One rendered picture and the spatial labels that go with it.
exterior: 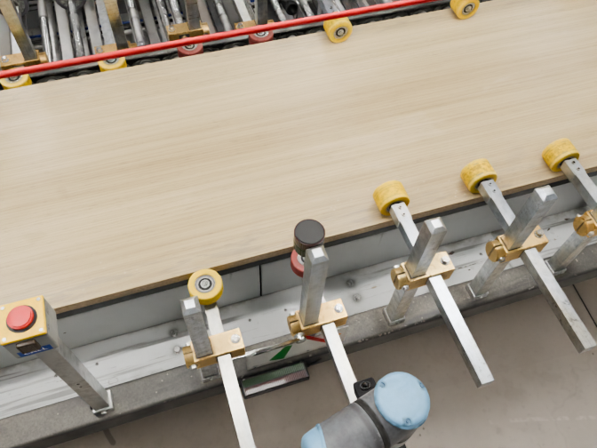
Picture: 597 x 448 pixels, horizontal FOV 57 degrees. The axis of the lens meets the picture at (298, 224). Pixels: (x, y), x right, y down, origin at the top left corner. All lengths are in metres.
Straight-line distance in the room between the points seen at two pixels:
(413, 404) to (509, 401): 1.40
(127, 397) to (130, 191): 0.51
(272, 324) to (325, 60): 0.82
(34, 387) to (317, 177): 0.91
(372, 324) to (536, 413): 1.00
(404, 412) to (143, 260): 0.73
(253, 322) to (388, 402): 0.73
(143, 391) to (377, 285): 0.70
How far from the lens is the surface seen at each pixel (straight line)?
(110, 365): 1.59
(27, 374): 1.65
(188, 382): 1.45
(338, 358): 1.29
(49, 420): 1.50
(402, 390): 0.94
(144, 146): 1.58
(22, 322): 0.99
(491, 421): 2.27
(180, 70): 1.77
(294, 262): 1.33
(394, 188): 1.39
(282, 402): 2.14
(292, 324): 1.30
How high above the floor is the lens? 2.07
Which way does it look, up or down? 57 degrees down
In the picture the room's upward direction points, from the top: 4 degrees clockwise
